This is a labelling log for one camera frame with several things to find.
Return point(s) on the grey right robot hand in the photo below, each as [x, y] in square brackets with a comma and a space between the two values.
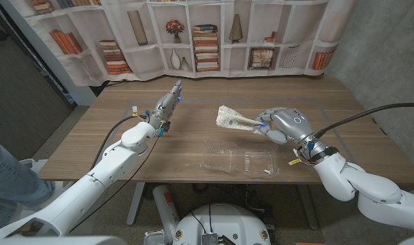
[292, 124]

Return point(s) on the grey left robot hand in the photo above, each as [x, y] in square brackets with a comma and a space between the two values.
[166, 103]

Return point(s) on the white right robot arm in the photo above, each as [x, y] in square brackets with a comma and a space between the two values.
[370, 194]

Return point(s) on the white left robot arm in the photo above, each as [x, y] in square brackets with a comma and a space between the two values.
[108, 166]

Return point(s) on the white robot shoulder cover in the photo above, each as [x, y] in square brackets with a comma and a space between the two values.
[57, 241]

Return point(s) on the clear plastic clamshell container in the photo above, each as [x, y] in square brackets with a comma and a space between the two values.
[258, 161]

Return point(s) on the printed bookshelf backdrop cloth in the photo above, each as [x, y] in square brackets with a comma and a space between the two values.
[142, 68]

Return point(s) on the grey table leg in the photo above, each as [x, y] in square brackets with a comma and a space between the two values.
[135, 204]
[309, 207]

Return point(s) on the white roll with orange label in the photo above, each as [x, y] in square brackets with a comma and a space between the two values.
[164, 204]

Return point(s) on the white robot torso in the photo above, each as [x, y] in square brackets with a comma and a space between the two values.
[224, 221]

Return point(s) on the silver heatsink module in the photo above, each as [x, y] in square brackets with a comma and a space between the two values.
[209, 239]

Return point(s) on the dark textured door panel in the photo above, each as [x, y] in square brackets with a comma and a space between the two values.
[19, 102]

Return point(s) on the person in blue jeans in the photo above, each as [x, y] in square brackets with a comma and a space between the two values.
[9, 183]

